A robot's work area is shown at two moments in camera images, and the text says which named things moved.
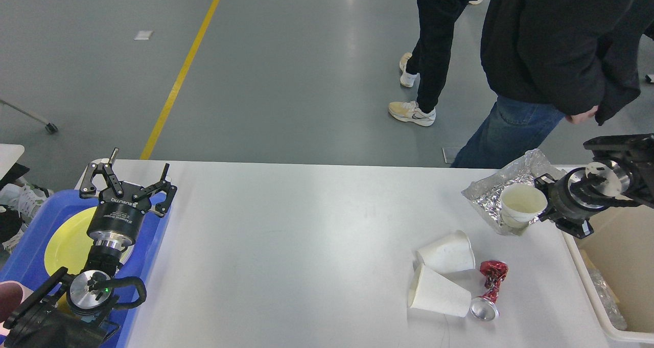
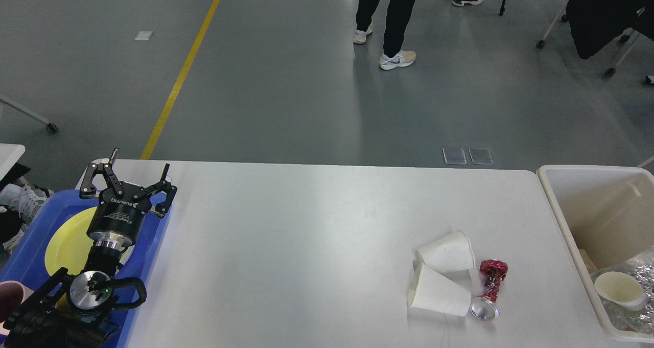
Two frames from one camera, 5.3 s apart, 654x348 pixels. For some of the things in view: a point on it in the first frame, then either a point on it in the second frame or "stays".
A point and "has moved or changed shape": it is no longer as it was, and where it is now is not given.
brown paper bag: (590, 251) has moved or changed shape
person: (440, 3) -> (402, 0)
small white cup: (518, 202) -> (621, 288)
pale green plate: (125, 257) stays
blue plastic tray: (26, 267) stays
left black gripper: (116, 221) stays
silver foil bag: (608, 300) -> (624, 318)
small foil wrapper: (484, 193) -> (641, 265)
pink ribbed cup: (12, 294) stays
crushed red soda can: (484, 307) stays
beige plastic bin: (622, 241) stays
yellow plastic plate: (71, 247) stays
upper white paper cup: (452, 253) stays
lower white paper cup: (430, 292) stays
